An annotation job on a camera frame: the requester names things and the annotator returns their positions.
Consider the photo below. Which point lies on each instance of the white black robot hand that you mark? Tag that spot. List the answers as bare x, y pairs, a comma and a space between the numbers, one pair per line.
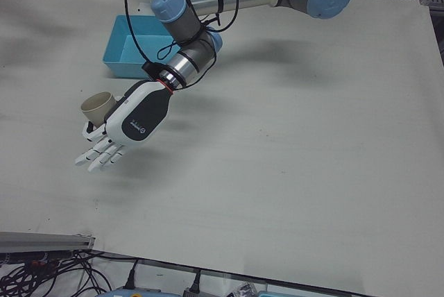
138, 120

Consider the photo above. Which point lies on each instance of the beige paper cup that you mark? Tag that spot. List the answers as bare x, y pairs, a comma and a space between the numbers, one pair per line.
98, 111

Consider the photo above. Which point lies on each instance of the light blue plastic bin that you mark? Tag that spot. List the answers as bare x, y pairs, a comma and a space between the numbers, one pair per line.
121, 54

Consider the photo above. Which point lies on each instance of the grey-blue teach pendant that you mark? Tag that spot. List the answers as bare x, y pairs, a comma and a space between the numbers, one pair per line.
132, 293

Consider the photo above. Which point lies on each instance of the black power strip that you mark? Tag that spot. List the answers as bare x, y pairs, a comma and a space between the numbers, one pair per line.
21, 259

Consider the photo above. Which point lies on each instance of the teal flat device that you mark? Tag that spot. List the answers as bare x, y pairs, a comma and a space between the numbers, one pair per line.
288, 294

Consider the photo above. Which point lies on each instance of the aluminium profile rail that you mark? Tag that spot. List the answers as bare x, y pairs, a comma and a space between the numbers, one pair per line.
41, 239

